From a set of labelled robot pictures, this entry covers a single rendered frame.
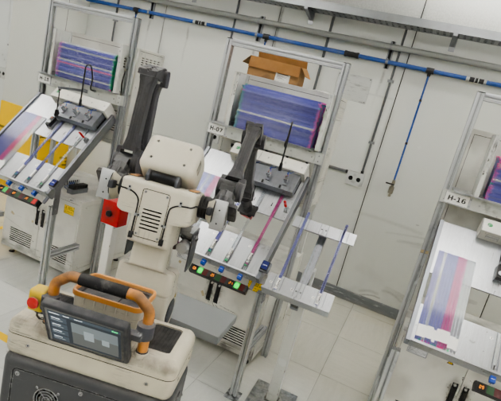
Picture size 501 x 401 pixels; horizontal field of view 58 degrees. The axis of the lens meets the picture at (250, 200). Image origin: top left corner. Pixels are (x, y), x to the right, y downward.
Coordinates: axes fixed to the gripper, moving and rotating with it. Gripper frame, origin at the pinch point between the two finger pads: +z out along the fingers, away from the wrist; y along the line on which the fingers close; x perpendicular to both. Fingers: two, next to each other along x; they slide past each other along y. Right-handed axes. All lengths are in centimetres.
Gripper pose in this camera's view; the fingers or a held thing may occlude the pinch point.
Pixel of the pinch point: (249, 217)
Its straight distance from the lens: 253.8
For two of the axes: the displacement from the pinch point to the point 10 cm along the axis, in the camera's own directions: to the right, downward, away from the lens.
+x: -4.3, 7.7, -4.7
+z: 1.1, 5.6, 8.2
